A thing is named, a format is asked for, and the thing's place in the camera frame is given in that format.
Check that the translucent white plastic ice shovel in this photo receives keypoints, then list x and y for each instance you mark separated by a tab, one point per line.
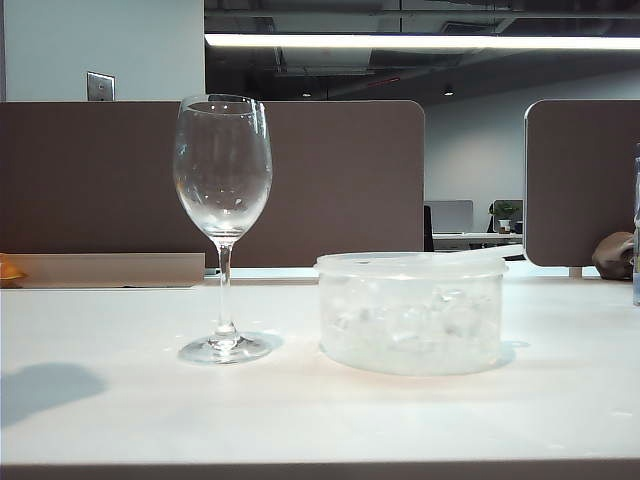
490	254

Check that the clear ice cubes heap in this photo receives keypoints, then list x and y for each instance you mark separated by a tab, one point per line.
410	325

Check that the clear wine glass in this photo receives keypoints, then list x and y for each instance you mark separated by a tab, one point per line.
222	150

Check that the black office chair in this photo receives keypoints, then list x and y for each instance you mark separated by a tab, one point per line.
428	230

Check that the grey far desk screen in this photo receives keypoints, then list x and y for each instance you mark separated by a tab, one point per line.
450	216

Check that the round clear plastic container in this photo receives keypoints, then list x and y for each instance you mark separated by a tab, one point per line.
410	355

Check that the white far desk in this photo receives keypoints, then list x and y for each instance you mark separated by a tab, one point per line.
475	236

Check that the green potted plant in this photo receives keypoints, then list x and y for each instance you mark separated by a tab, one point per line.
504	212

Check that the black pendant ceiling lamp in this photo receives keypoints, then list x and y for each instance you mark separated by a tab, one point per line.
448	91

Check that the long white ceiling light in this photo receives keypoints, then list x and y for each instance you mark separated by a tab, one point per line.
400	41

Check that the wide brown desk partition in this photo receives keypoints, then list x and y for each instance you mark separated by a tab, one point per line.
100	175

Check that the narrow brown desk partition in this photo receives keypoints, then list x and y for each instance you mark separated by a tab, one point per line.
575	175

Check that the brown lumpy object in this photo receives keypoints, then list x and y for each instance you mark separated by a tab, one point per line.
612	255

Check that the orange object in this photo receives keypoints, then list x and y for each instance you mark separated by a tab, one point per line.
7	272

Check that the grey wall switch plate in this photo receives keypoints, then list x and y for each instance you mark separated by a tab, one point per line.
100	86

